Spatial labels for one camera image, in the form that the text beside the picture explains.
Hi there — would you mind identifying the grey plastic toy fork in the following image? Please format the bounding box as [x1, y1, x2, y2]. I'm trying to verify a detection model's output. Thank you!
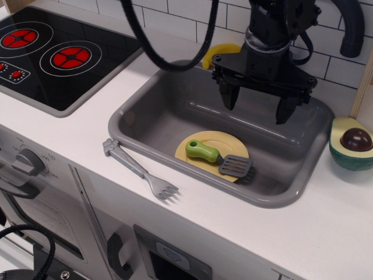
[103, 138, 179, 200]

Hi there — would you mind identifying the grey plastic sink basin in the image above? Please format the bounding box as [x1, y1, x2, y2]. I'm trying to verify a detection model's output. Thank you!
[108, 67, 334, 208]

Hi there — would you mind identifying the black cable lower left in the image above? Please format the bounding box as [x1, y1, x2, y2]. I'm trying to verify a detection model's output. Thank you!
[0, 224, 56, 280]

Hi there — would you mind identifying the grey oven knob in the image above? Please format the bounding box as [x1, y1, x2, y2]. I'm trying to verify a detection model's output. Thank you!
[12, 149, 45, 176]

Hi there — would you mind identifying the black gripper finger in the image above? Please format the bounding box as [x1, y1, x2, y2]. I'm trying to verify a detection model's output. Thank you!
[219, 79, 240, 110]
[276, 96, 300, 125]

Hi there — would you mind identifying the yellow toy banana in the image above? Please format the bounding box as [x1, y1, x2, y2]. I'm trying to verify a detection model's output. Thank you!
[202, 43, 241, 69]

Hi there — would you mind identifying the grey dishwasher panel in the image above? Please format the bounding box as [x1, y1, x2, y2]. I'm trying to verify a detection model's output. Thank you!
[133, 225, 212, 280]

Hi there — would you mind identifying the toy avocado half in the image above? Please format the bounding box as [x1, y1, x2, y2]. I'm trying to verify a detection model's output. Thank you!
[329, 117, 372, 171]

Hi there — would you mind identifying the yellow plastic plate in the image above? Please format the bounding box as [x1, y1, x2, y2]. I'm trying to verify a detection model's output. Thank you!
[174, 131, 249, 182]

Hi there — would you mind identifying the green handled grey spatula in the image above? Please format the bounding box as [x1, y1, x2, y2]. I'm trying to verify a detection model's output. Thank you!
[185, 139, 253, 178]

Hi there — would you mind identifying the black braided cable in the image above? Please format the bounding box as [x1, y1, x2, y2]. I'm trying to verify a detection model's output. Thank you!
[121, 0, 220, 71]

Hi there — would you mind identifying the black toy stovetop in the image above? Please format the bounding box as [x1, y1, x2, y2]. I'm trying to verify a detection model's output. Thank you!
[1, 6, 142, 118]

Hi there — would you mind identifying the toy oven door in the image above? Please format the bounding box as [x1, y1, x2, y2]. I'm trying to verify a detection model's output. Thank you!
[1, 190, 87, 262]

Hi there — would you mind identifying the dark grey faucet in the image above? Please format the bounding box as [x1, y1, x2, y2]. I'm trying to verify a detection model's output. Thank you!
[332, 0, 365, 58]

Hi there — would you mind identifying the dark grey cabinet handle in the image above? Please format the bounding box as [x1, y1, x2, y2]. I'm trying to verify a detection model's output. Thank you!
[107, 233, 133, 280]

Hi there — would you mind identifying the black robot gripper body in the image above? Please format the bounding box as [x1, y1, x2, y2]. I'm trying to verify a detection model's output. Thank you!
[212, 44, 318, 99]

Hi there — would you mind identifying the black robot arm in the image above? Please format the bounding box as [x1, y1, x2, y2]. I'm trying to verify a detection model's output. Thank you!
[212, 1, 320, 124]

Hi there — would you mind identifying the grey oven door handle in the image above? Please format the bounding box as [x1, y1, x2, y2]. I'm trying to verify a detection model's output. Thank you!
[1, 166, 40, 200]

